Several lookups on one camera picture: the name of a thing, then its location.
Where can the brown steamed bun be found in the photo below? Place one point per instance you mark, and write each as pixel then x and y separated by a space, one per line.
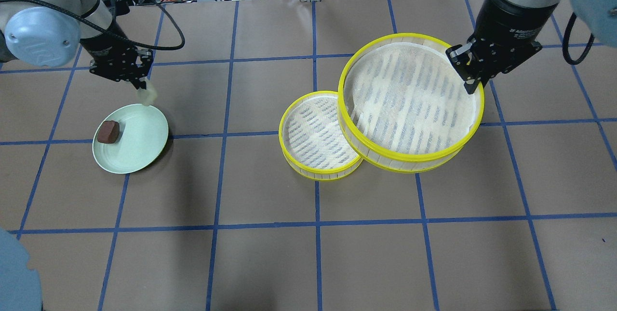
pixel 108 132

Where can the light green plate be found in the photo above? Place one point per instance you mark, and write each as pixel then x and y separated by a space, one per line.
pixel 143 133

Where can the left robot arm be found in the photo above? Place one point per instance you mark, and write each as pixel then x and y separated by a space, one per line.
pixel 49 36

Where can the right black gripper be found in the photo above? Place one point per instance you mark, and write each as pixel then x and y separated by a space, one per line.
pixel 509 22

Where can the yellow steamer layer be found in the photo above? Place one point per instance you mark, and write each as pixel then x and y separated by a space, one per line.
pixel 403 107
pixel 312 141

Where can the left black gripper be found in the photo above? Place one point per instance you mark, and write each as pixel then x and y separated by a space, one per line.
pixel 105 47

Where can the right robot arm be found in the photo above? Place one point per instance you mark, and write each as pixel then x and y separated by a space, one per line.
pixel 505 35

